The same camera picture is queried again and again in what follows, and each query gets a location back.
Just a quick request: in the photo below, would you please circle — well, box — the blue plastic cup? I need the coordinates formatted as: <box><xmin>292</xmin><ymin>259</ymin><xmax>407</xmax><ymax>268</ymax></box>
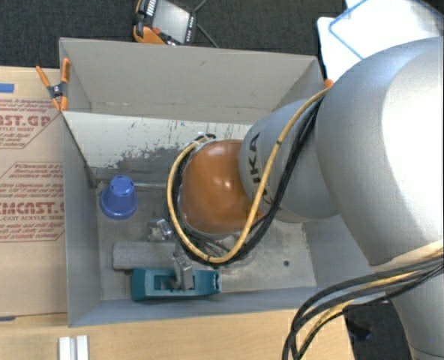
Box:
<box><xmin>99</xmin><ymin>174</ymin><xmax>139</xmax><ymax>221</ymax></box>

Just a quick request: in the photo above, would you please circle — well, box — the teal flat block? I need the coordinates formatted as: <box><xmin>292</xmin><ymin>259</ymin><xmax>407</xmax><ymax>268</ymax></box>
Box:
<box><xmin>130</xmin><ymin>268</ymin><xmax>223</xmax><ymax>302</ymax></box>

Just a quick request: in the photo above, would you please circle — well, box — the brown cardboard board red print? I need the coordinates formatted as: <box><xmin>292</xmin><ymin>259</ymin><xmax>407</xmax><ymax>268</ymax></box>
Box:
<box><xmin>0</xmin><ymin>64</ymin><xmax>70</xmax><ymax>323</ymax></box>

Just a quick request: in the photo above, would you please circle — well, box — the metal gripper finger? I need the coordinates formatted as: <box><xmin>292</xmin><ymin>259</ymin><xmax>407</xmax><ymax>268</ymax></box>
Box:
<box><xmin>170</xmin><ymin>252</ymin><xmax>196</xmax><ymax>291</ymax></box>
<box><xmin>146</xmin><ymin>218</ymin><xmax>175</xmax><ymax>242</ymax></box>

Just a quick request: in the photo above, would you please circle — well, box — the grey flat block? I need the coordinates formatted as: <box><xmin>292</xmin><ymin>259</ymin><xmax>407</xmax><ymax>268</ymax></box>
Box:
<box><xmin>112</xmin><ymin>241</ymin><xmax>179</xmax><ymax>272</ymax></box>

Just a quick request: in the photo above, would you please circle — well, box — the grey metal bin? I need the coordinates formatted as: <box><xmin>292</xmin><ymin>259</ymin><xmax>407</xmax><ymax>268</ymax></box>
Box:
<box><xmin>58</xmin><ymin>37</ymin><xmax>377</xmax><ymax>328</ymax></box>

